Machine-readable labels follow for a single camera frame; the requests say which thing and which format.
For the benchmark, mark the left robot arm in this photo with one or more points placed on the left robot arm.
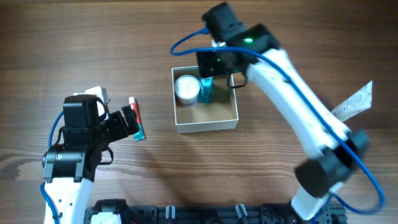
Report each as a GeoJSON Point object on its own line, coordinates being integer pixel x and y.
{"type": "Point", "coordinates": [69, 167]}

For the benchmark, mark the white cardboard box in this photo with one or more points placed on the white cardboard box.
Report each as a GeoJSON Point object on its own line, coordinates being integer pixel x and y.
{"type": "Point", "coordinates": [220, 113]}

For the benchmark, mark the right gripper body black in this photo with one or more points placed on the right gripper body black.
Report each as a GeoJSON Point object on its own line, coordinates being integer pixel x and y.
{"type": "Point", "coordinates": [208, 65]}

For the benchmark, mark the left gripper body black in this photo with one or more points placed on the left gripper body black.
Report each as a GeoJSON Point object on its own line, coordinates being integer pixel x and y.
{"type": "Point", "coordinates": [117, 125]}

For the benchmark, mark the blue mouthwash bottle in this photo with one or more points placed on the blue mouthwash bottle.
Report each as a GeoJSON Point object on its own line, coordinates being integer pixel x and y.
{"type": "Point", "coordinates": [206, 89]}

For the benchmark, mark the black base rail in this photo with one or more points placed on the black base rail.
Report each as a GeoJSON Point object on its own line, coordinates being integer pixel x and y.
{"type": "Point", "coordinates": [118, 211]}

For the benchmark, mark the white round cream jar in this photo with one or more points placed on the white round cream jar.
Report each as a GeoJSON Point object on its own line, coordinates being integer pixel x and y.
{"type": "Point", "coordinates": [186, 89]}

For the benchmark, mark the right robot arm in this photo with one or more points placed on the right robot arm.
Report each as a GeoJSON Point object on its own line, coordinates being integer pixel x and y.
{"type": "Point", "coordinates": [334, 151]}

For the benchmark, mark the white lotion tube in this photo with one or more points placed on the white lotion tube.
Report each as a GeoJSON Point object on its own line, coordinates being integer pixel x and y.
{"type": "Point", "coordinates": [355, 104]}

